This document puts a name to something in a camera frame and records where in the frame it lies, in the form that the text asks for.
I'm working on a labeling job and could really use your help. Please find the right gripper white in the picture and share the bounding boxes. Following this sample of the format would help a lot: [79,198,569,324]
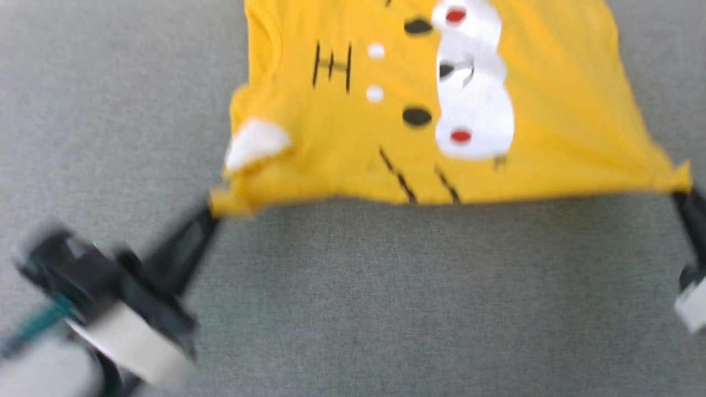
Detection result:
[671,187,706,335]

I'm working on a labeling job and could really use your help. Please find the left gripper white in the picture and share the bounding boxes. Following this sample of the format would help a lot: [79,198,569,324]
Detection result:
[68,205,221,388]

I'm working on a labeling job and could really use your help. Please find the yellow t-shirt with tiger face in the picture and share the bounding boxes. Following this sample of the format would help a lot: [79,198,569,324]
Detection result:
[208,0,693,219]

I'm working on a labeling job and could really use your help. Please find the grey fabric sofa seat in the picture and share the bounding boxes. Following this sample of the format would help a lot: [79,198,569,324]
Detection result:
[0,0,706,397]

